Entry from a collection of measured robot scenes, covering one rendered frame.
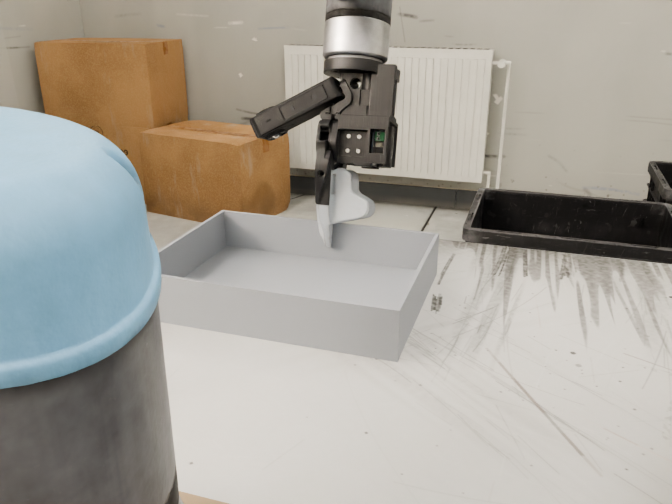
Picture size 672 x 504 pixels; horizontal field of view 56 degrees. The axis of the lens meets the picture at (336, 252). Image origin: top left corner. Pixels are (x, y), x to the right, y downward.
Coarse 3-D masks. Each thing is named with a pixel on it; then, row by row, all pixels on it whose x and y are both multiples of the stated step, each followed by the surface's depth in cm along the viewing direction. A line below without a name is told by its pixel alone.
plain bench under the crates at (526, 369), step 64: (448, 256) 78; (512, 256) 78; (576, 256) 78; (448, 320) 62; (512, 320) 62; (576, 320) 62; (640, 320) 62; (192, 384) 52; (256, 384) 52; (320, 384) 52; (384, 384) 52; (448, 384) 52; (512, 384) 52; (576, 384) 52; (640, 384) 52; (192, 448) 45; (256, 448) 45; (320, 448) 45; (384, 448) 45; (448, 448) 45; (512, 448) 45; (576, 448) 45; (640, 448) 45
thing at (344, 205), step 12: (336, 180) 72; (348, 180) 72; (336, 192) 72; (348, 192) 72; (336, 204) 72; (348, 204) 72; (360, 204) 72; (324, 216) 72; (336, 216) 72; (348, 216) 72; (360, 216) 72; (324, 228) 73; (324, 240) 74
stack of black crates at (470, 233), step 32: (480, 192) 141; (512, 192) 142; (480, 224) 143; (512, 224) 144; (544, 224) 142; (576, 224) 140; (608, 224) 138; (640, 224) 136; (608, 256) 112; (640, 256) 110
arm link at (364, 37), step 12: (336, 24) 70; (348, 24) 69; (360, 24) 69; (372, 24) 69; (384, 24) 70; (324, 36) 72; (336, 36) 70; (348, 36) 69; (360, 36) 69; (372, 36) 69; (384, 36) 71; (324, 48) 72; (336, 48) 70; (348, 48) 69; (360, 48) 69; (372, 48) 70; (384, 48) 71; (384, 60) 72
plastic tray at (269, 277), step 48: (192, 240) 72; (240, 240) 79; (288, 240) 77; (336, 240) 75; (384, 240) 73; (432, 240) 69; (192, 288) 59; (240, 288) 58; (288, 288) 68; (336, 288) 68; (384, 288) 68; (288, 336) 58; (336, 336) 56; (384, 336) 55
